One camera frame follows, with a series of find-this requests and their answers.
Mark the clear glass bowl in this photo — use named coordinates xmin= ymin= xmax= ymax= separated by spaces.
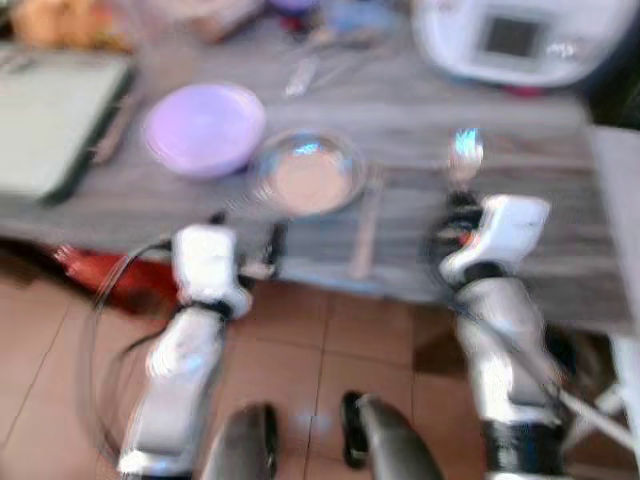
xmin=249 ymin=127 xmax=368 ymax=218

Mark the purple plastic bowl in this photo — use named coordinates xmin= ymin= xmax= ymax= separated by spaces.
xmin=141 ymin=82 xmax=269 ymax=180

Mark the red box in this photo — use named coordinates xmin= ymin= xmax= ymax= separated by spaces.
xmin=54 ymin=244 xmax=183 ymax=313

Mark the wooden chopstick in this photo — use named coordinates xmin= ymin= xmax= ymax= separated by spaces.
xmin=91 ymin=94 xmax=137 ymax=167

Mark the white rice cooker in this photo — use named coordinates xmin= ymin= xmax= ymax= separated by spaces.
xmin=411 ymin=0 xmax=593 ymax=90

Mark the metal cutlery piece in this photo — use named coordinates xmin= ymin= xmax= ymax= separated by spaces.
xmin=284 ymin=54 xmax=322 ymax=100

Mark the grey robot left leg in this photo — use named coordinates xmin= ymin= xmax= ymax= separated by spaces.
xmin=199 ymin=402 xmax=282 ymax=480

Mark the grey robot leg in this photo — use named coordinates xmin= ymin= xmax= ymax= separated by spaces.
xmin=340 ymin=391 xmax=447 ymax=480
xmin=199 ymin=402 xmax=282 ymax=480

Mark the black appliance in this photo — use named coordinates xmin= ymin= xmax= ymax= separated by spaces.
xmin=582 ymin=0 xmax=640 ymax=131

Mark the grey robot right leg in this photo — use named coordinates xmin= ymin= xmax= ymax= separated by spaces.
xmin=340 ymin=391 xmax=447 ymax=480

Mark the orange bag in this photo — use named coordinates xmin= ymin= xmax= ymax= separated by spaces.
xmin=10 ymin=0 xmax=137 ymax=52

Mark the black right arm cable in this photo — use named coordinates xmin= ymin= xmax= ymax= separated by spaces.
xmin=428 ymin=208 xmax=471 ymax=321

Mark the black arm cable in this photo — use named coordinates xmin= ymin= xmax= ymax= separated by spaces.
xmin=78 ymin=236 xmax=177 ymax=463
xmin=428 ymin=208 xmax=471 ymax=321

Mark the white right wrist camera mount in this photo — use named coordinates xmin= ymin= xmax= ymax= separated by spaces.
xmin=440 ymin=193 xmax=552 ymax=287

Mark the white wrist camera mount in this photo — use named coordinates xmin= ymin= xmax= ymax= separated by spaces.
xmin=172 ymin=224 xmax=253 ymax=317
xmin=440 ymin=193 xmax=552 ymax=287

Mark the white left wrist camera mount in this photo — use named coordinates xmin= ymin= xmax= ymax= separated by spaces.
xmin=172 ymin=224 xmax=253 ymax=317

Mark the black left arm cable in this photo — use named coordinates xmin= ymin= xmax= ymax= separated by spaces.
xmin=78 ymin=236 xmax=177 ymax=463

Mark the white frame stand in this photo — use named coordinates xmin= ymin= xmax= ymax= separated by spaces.
xmin=558 ymin=334 xmax=640 ymax=463

